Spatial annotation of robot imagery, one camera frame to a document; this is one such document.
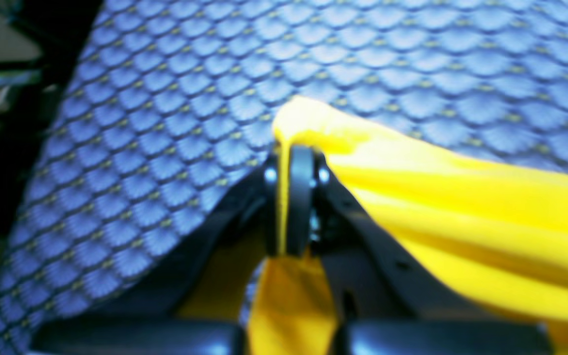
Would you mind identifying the blue patterned table cloth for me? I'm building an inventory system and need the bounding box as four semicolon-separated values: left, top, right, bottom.
0;0;568;355

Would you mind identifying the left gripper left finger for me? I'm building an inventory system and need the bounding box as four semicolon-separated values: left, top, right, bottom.
30;153;278;355

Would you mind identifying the yellow T-shirt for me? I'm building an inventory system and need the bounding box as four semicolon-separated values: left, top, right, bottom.
176;95;568;355

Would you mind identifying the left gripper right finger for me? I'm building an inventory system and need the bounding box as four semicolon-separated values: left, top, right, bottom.
286;145;554;355

